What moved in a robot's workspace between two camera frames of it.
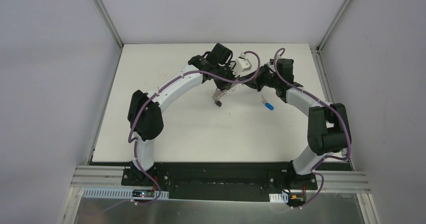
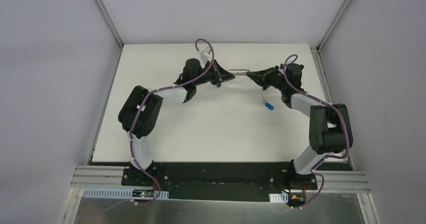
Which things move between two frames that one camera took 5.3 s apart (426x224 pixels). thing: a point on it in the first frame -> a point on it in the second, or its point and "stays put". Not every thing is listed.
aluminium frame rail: [101, 176] stays put
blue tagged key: [267, 104] stays put
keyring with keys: [219, 93] -> [238, 72]
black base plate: [224, 182] stays put
